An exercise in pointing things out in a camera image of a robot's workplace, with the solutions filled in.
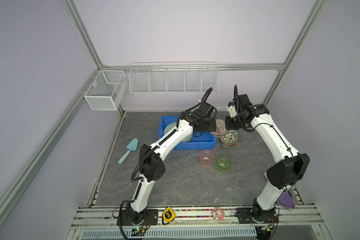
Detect pink patterned bowl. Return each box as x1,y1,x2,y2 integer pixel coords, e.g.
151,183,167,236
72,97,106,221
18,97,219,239
211,119,228,138

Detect black white leaf bowl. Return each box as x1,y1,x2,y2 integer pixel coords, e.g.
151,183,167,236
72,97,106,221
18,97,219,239
220,130,239,144

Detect light green flower plate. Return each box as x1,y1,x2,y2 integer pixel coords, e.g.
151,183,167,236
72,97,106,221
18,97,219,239
163,122,193,143

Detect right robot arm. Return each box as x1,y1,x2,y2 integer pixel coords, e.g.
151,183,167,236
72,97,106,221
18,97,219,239
225,87,310,223

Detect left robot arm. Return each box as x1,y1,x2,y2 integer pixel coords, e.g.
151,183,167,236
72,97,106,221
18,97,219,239
118,87,217,225

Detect blue plastic bin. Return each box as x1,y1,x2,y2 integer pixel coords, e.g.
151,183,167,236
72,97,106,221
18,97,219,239
158,116,217,150

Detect stacked patterned bowls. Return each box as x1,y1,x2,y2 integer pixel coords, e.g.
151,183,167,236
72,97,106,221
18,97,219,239
220,139,237,148

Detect pink transparent cup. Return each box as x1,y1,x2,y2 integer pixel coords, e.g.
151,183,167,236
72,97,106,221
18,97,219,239
200,150,215,167

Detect green transparent cup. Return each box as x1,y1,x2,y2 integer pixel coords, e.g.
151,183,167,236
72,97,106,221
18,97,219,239
216,156,232,174

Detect teal spatula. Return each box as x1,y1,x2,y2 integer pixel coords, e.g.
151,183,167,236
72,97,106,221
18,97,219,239
118,138,139,165

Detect pink toy figure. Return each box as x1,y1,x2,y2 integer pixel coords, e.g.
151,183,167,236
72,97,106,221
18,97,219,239
212,207,225,221

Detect purple pink spatula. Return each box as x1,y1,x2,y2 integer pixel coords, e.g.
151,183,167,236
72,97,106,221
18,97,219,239
258,173,295,210

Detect white mesh box basket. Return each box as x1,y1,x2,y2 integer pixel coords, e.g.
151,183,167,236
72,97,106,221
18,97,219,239
84,70,128,111

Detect yellow tape measure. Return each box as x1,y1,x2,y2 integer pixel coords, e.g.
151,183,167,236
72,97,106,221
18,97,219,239
162,207,177,225

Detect white vent grille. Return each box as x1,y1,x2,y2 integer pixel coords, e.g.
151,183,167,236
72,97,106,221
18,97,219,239
81,227,257,240

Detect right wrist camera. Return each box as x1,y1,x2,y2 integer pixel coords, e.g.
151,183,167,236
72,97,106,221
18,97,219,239
227,102,238,119

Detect white wire shelf basket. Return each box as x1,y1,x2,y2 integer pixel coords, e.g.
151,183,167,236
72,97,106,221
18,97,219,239
129,62,220,95

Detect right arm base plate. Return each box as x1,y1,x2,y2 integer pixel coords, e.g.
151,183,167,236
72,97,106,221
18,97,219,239
235,206,279,224

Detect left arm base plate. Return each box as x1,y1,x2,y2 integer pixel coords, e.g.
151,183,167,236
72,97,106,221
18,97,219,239
117,209,159,226

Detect aluminium front rail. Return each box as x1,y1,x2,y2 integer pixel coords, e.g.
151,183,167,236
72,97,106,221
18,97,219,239
71,205,324,229

